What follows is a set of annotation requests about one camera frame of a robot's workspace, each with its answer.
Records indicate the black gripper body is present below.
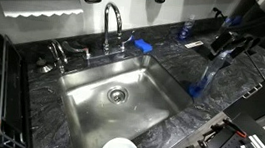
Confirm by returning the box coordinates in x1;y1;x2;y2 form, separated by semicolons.
210;31;254;58

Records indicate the large blue liquid soap bottle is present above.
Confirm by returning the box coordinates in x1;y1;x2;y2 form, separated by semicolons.
188;50;232;98

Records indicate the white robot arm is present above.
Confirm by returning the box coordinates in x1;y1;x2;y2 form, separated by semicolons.
210;0;265;58

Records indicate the small blue liquid bottle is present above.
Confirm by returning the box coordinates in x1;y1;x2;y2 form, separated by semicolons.
178;14;195;40

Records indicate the blue sponge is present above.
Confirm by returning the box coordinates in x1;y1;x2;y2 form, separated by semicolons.
134;39;153;53

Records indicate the stainless steel sink basin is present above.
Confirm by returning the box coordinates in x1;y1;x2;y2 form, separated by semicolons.
58;55;192;148

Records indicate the chrome gooseneck faucet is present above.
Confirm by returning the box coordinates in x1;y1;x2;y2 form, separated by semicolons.
98;1;131;58

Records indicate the small chrome side faucet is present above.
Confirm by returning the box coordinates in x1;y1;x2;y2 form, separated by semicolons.
45;38;94;77

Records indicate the chrome sink hole cap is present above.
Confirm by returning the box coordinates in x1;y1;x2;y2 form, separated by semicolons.
36;58;53;74

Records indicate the black dish drying rack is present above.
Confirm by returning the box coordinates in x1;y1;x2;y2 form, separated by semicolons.
0;34;32;148

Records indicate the black power plug and cord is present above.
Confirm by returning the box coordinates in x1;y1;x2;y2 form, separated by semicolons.
211;7;229;21

